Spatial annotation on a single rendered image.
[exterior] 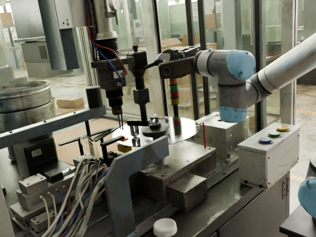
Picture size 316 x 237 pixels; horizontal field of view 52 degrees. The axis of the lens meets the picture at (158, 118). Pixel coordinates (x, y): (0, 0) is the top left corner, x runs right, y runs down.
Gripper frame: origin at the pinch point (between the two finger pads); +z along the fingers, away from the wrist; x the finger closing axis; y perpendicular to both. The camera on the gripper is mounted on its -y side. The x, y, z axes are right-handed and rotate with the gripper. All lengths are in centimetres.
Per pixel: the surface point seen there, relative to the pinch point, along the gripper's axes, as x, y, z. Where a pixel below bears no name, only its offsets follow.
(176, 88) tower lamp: -20.0, 22.9, 23.8
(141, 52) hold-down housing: 4.6, -4.4, 2.0
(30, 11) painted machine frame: 25, -21, 47
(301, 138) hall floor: -154, 217, 87
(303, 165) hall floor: -146, 163, 53
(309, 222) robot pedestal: -48, 7, -46
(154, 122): -21.0, -4.9, 4.1
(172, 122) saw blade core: -27.3, 6.9, 9.8
